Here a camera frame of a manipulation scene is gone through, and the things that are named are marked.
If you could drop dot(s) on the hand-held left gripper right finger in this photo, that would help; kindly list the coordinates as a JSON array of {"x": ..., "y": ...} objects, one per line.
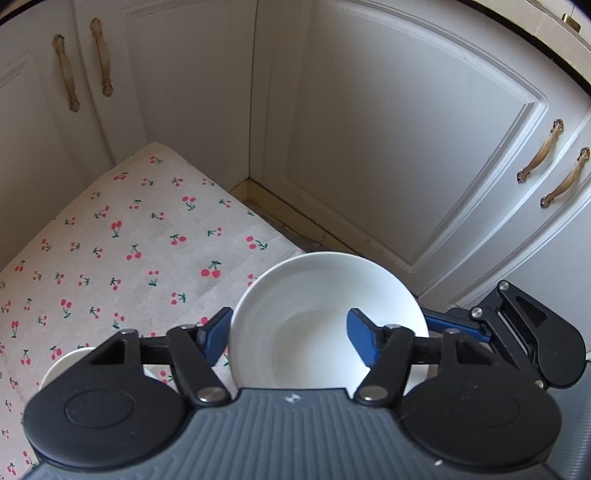
[{"x": 362, "y": 334}]

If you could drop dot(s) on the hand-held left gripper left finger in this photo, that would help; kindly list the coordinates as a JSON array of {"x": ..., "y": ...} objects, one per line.
[{"x": 214, "y": 334}]

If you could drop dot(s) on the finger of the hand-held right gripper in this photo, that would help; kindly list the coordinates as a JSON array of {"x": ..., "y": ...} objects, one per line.
[{"x": 455, "y": 323}]

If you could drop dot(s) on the white pink-flower bowl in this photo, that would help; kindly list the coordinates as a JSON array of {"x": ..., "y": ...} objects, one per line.
[{"x": 300, "y": 295}]

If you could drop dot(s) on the small white dish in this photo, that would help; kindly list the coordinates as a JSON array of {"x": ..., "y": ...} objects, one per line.
[{"x": 64, "y": 364}]

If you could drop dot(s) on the cherry-print tablecloth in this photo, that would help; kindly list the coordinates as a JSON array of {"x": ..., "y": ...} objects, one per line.
[{"x": 115, "y": 258}]

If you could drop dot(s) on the white kitchen cabinet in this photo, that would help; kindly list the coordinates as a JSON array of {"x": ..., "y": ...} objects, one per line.
[{"x": 369, "y": 138}]

